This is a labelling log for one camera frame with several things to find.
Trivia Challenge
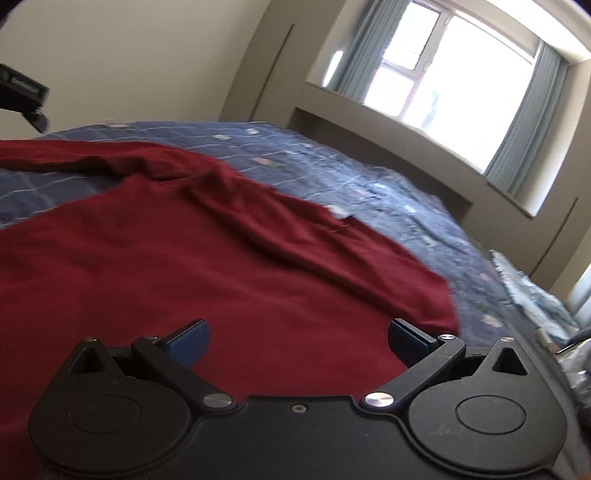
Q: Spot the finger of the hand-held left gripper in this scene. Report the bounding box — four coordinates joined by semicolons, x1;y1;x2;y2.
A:
21;107;50;134

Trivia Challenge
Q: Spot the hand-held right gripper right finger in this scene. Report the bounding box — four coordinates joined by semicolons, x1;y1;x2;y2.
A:
360;318;532;412

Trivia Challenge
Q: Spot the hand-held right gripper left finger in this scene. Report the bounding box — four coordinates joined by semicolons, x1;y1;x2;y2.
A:
68;318;234;412

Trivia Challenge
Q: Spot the dark red garment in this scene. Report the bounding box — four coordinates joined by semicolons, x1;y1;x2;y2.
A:
0;140;459;467

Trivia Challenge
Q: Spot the light blue striped cloth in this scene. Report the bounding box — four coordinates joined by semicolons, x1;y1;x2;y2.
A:
491;249;581;343

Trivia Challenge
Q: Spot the silver foil bag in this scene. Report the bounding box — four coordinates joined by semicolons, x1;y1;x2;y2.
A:
553;329;591;398

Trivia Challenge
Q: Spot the beige built-in cabinet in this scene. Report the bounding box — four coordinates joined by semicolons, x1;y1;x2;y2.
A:
221;0;591;303

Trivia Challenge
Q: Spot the blue checked floral blanket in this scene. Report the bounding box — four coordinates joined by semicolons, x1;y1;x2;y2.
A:
0;121;561;370

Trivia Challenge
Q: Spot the light blue curtain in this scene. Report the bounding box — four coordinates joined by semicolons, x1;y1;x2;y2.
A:
338;0;443;100
484;43;570;198

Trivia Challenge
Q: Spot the white framed window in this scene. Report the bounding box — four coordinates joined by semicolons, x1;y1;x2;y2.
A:
364;0;542;172

